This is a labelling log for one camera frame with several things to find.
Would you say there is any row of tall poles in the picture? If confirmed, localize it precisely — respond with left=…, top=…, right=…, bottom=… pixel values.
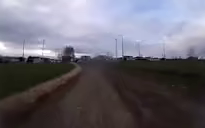
left=21, top=34, right=168, bottom=60

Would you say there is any dark tall building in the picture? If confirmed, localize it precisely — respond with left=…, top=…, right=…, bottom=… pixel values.
left=61, top=45, right=76, bottom=64

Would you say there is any brown dirt path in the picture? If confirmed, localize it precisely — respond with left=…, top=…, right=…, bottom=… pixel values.
left=9, top=61, right=205, bottom=128

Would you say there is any row of distant buildings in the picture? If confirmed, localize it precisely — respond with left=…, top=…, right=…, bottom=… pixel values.
left=0, top=54, right=205, bottom=64

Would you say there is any pale dry grass verge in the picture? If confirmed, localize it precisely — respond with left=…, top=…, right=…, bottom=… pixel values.
left=0, top=63, right=83, bottom=128

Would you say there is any dark green grass field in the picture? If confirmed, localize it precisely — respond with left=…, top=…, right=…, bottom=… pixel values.
left=118, top=59, right=205, bottom=101

